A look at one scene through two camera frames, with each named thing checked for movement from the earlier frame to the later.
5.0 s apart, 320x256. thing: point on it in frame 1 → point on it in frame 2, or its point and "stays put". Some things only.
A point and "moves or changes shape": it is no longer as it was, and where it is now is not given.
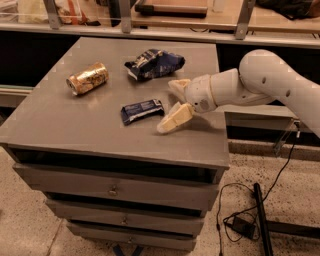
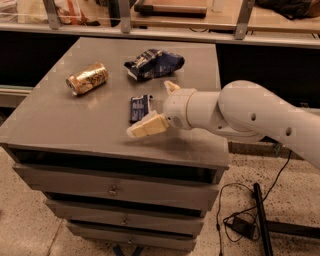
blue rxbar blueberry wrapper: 133,112 moves or changes shape
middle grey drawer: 133,217 stays put
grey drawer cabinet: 87,141 stays put
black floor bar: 263,222 stays put
